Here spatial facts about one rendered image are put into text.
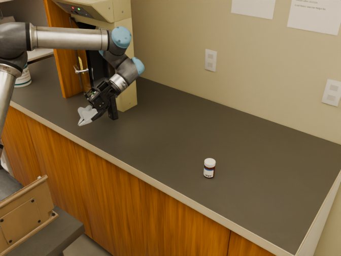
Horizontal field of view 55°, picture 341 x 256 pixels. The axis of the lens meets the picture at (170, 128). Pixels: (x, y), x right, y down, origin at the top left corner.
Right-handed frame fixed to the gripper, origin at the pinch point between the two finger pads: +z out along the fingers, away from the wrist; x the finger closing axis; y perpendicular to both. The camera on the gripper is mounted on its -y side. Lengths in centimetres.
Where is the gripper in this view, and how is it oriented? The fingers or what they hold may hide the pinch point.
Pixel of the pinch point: (81, 124)
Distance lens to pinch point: 136.4
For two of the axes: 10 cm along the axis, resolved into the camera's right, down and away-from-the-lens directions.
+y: -3.7, -6.0, -7.1
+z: -6.6, 7.0, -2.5
